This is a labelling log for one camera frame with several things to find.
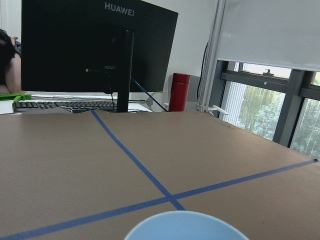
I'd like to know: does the black keyboard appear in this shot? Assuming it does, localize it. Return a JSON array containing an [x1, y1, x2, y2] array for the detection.
[[12, 101, 117, 114]]

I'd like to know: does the black Huawei monitor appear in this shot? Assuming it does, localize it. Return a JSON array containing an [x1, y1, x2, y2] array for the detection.
[[21, 0, 178, 112]]

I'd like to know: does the green plastic tool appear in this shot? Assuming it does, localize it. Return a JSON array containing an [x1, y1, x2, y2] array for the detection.
[[0, 93, 32, 103]]

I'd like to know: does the white roller window blind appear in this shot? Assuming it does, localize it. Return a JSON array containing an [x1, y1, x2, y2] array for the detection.
[[217, 0, 320, 72]]

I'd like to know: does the seated person dark shirt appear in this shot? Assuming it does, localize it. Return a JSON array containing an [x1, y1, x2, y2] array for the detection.
[[0, 29, 22, 94]]

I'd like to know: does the blue network cable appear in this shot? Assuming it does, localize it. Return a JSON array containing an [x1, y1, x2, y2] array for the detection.
[[130, 76, 169, 112]]

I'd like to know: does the aluminium frame post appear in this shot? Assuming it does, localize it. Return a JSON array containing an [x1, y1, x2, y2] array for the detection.
[[196, 0, 227, 112]]

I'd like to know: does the light blue paper cup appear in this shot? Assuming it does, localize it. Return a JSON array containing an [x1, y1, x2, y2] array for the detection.
[[125, 210, 248, 240]]

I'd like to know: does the red thermos bottle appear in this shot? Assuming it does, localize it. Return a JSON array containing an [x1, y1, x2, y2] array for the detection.
[[168, 73, 191, 112]]

